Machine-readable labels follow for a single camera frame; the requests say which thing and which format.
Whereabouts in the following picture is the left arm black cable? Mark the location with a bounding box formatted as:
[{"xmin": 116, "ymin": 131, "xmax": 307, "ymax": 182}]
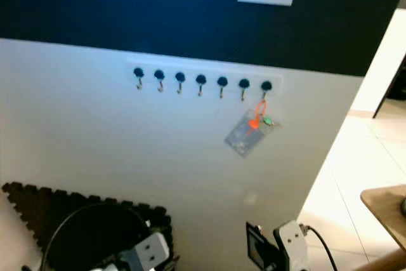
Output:
[{"xmin": 41, "ymin": 202, "xmax": 154, "ymax": 271}]

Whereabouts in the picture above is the wooden table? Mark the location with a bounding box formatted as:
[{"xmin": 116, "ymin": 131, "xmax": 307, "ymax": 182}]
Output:
[{"xmin": 352, "ymin": 185, "xmax": 406, "ymax": 271}]

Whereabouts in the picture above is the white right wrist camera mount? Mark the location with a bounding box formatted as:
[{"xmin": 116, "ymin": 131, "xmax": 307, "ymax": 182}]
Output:
[{"xmin": 273, "ymin": 220, "xmax": 310, "ymax": 271}]

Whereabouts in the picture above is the black foam puzzle mat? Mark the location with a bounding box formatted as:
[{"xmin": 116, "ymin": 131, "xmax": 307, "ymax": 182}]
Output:
[{"xmin": 2, "ymin": 182, "xmax": 174, "ymax": 271}]

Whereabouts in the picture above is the clear card holder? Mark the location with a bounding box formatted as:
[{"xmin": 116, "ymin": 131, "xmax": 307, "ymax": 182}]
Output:
[{"xmin": 223, "ymin": 109, "xmax": 275, "ymax": 158}]

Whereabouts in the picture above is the dark card holder white card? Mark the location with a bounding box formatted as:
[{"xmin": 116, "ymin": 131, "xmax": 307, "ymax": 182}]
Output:
[{"xmin": 246, "ymin": 221, "xmax": 277, "ymax": 271}]

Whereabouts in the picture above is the green head key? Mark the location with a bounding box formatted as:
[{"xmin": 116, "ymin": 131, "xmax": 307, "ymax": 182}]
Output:
[{"xmin": 261, "ymin": 115, "xmax": 284, "ymax": 128}]

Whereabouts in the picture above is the orange loop strap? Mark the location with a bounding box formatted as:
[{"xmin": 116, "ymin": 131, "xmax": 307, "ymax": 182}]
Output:
[{"xmin": 247, "ymin": 99, "xmax": 269, "ymax": 134}]

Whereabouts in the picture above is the black doorway frame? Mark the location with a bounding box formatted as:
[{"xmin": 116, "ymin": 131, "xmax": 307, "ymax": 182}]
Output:
[{"xmin": 372, "ymin": 52, "xmax": 406, "ymax": 119}]

